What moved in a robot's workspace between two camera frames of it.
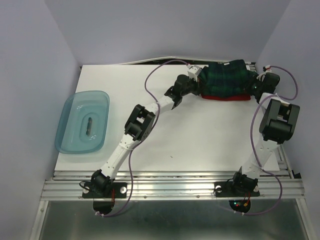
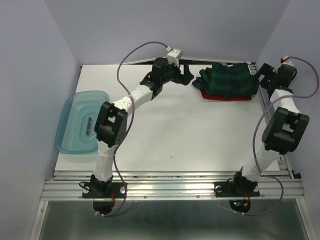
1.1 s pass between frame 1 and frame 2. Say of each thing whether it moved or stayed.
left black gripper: moved
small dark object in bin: stayed
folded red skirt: stayed
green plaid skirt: stayed
